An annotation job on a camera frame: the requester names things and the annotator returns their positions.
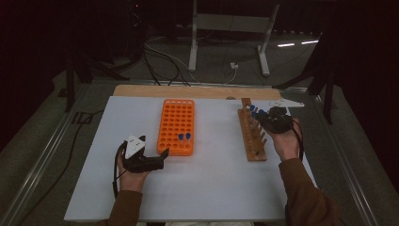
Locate black tripod stand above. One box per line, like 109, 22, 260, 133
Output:
272, 29, 337, 125
57, 46, 130, 113

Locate hand-held gripper black cable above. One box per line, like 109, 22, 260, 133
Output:
112, 141, 128, 200
291, 116, 305, 162

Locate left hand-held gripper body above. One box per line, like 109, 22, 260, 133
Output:
121, 133, 167, 174

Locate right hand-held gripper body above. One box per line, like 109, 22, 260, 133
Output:
262, 98, 306, 135

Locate person's right hand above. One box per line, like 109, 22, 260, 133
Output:
271, 117, 303, 163

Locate long aluminium rail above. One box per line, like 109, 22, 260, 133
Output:
90, 78, 309, 92
0, 84, 92, 226
311, 93, 379, 226

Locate white board mat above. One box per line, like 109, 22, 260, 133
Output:
64, 95, 318, 222

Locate white metal stand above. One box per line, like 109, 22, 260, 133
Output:
187, 0, 280, 77

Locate white floor cable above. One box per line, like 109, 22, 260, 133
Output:
144, 36, 238, 85

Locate bundle of black floor cables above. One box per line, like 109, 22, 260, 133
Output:
142, 43, 191, 87

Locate thin black floor cable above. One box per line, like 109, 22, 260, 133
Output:
17, 108, 105, 226

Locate right hand-held gripper black cable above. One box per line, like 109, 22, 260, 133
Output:
291, 116, 305, 162

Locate person's left hand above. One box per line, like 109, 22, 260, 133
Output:
117, 153, 151, 193

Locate left hand-held gripper black cable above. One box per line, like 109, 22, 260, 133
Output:
112, 141, 128, 200

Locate wooden tube rack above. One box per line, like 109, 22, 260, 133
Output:
237, 97, 268, 163

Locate orange plastic tube rack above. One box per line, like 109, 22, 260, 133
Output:
156, 98, 196, 157

